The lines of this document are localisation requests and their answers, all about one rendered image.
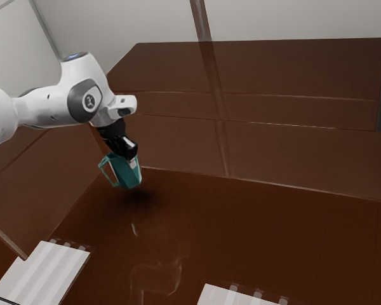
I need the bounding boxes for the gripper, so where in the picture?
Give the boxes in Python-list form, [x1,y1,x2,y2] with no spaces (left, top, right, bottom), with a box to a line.
[97,118,140,170]

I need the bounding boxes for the teal faceted mug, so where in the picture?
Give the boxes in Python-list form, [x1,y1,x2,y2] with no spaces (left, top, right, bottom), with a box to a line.
[97,151,144,190]

